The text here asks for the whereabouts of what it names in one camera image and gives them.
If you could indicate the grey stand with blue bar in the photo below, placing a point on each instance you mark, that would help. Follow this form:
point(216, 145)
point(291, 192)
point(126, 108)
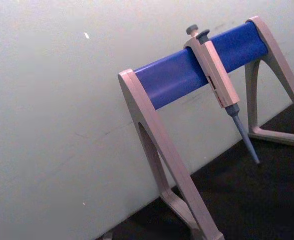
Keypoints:
point(171, 77)

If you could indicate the grey pipette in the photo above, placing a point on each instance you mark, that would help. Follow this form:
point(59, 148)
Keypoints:
point(218, 77)

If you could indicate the black table cloth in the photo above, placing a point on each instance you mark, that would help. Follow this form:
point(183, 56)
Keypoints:
point(249, 195)

